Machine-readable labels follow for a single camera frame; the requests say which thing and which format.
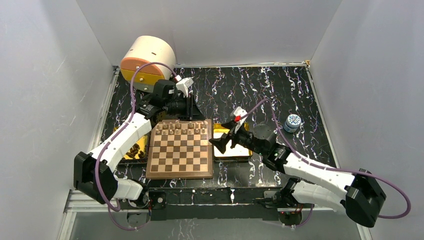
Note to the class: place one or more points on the light chess piece twelfth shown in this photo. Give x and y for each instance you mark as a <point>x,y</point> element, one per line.
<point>177,124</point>

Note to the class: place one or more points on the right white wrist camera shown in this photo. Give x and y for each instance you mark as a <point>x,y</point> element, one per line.
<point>239,114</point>

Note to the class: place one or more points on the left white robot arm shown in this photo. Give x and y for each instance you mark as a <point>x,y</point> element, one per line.
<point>93,172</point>

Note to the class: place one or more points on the gold tin with dark pieces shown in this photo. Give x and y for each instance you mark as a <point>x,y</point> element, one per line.
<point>138,153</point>

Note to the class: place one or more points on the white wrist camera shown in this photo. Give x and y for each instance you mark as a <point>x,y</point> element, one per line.
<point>239,114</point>
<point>183,84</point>

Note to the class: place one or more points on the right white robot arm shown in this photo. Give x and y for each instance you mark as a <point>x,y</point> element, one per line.
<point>358,195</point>

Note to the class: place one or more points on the gold tin with light pieces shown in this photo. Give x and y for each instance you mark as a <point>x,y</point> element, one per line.
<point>236,154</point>

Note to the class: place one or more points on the wooden chessboard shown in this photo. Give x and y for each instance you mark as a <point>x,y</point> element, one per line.
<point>183,156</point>

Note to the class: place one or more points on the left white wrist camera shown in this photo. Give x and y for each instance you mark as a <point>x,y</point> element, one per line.
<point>183,84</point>

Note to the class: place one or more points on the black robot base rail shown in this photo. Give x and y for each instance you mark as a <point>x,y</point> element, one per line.
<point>224,203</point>

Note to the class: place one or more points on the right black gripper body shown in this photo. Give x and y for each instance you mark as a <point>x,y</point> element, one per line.
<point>244,139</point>

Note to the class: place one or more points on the small blue white jar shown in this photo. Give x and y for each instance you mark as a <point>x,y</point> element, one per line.
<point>292,123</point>

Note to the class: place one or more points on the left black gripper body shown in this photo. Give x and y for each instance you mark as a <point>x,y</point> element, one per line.
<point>182,107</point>

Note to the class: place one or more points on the round cream drawer box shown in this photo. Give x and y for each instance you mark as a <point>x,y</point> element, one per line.
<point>147,49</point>

